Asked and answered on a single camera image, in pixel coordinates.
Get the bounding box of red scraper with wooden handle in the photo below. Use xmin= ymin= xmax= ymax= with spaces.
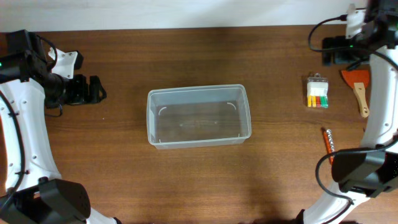
xmin=341 ymin=70 xmax=370 ymax=118

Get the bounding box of clear case of coloured bits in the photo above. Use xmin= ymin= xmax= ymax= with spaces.
xmin=307 ymin=73 xmax=329 ymax=108

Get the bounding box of orange socket rail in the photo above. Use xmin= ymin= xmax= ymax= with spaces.
xmin=321 ymin=128 xmax=335 ymax=154

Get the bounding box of clear plastic container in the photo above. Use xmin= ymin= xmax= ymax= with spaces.
xmin=146 ymin=84 xmax=252 ymax=149

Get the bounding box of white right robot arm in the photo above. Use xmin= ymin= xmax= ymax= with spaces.
xmin=293 ymin=1 xmax=397 ymax=223

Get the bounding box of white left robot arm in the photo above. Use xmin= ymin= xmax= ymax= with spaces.
xmin=1 ymin=30 xmax=118 ymax=223

